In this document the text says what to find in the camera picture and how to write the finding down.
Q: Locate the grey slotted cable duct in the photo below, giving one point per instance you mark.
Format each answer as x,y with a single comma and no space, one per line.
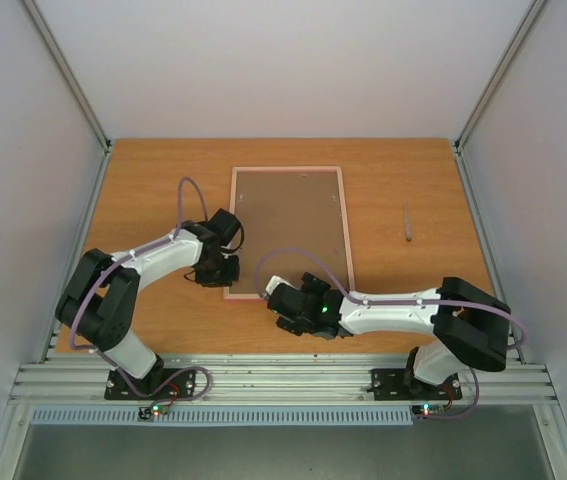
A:
223,416

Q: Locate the pink picture frame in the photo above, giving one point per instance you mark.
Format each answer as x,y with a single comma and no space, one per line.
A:
285,209

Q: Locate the right small circuit board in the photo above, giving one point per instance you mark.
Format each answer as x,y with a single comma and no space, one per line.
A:
427,410

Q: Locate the left small circuit board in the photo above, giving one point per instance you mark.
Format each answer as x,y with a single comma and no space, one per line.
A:
153,412

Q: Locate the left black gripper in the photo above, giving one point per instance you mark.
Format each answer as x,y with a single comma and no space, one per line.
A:
232,276

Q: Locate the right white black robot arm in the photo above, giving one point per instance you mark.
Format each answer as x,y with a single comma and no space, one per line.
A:
470,327

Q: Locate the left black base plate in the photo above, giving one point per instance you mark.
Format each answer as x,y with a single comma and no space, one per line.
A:
158,385

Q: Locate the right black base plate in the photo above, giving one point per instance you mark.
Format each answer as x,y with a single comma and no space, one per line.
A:
397,384

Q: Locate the small circuit board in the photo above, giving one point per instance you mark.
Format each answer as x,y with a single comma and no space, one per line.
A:
153,412
427,410

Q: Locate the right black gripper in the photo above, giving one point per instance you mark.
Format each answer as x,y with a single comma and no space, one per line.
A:
292,304

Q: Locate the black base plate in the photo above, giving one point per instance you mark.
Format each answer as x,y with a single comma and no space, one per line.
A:
158,385
397,384

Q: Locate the right aluminium corner post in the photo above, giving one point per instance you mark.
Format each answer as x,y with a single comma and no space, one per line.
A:
522,32

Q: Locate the left aluminium corner post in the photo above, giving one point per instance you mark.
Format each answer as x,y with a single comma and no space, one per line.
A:
42,27

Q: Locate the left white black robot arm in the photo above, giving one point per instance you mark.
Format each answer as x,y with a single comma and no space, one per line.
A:
99,300

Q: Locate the aluminium rail base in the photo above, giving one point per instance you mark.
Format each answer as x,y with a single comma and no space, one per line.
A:
278,379

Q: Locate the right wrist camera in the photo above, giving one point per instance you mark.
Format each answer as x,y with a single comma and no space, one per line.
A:
273,283

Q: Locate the aluminium corner post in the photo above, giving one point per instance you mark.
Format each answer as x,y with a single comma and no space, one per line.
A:
522,32
42,27

